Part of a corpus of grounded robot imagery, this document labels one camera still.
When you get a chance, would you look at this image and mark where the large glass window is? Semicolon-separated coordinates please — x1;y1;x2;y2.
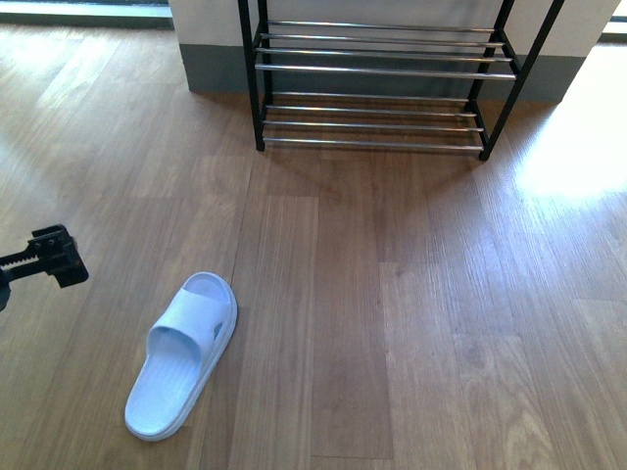
1;1;173;29

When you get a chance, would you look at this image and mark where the black metal shoe rack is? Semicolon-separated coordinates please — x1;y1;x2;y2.
237;1;562;161

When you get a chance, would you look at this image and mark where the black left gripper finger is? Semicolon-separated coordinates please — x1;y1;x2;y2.
1;224;89;288

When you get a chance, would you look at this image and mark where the light blue slide slipper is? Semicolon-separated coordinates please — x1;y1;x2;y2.
124;272;238;442

